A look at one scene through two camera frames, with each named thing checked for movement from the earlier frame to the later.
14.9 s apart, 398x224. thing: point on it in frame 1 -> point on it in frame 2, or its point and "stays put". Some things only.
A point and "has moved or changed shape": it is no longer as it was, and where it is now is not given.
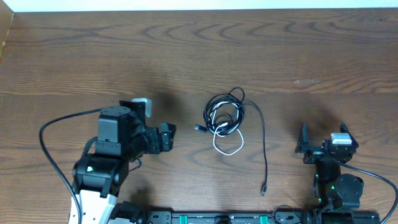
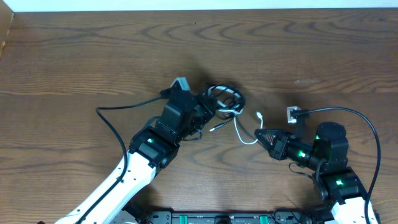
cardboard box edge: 6,17 stays put
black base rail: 263,217 stays put
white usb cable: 224,124 has moved or changed shape
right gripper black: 315,149 -> 280,145
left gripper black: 157,139 -> 204,109
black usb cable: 224,114 has moved or changed shape
